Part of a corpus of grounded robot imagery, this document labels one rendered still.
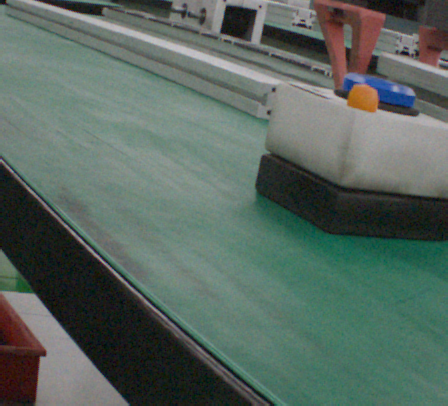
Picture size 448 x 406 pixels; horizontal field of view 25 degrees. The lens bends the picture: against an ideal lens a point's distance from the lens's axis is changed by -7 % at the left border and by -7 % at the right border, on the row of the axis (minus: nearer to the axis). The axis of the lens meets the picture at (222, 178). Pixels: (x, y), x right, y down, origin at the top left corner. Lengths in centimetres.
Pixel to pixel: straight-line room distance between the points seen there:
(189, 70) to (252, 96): 13
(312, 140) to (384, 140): 4
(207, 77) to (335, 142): 49
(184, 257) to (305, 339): 9
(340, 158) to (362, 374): 20
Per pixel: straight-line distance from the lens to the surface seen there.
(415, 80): 65
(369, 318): 37
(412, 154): 51
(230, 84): 93
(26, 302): 201
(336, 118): 50
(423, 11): 72
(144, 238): 42
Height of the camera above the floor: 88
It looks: 10 degrees down
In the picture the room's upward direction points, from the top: 12 degrees clockwise
